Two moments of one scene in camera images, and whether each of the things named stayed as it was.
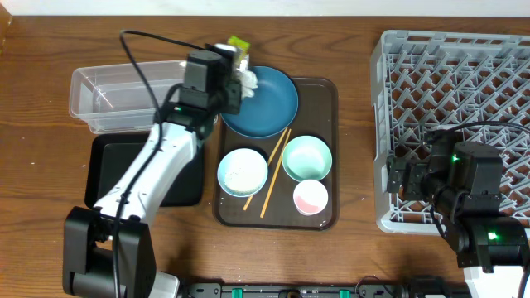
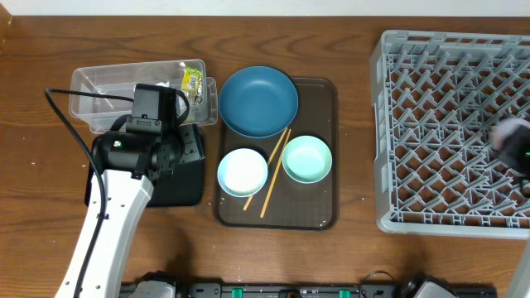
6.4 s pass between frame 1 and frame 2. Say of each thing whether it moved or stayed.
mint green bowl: stayed
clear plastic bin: stayed
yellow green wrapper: moved
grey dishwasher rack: stayed
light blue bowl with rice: stayed
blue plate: stayed
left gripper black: moved
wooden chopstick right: stayed
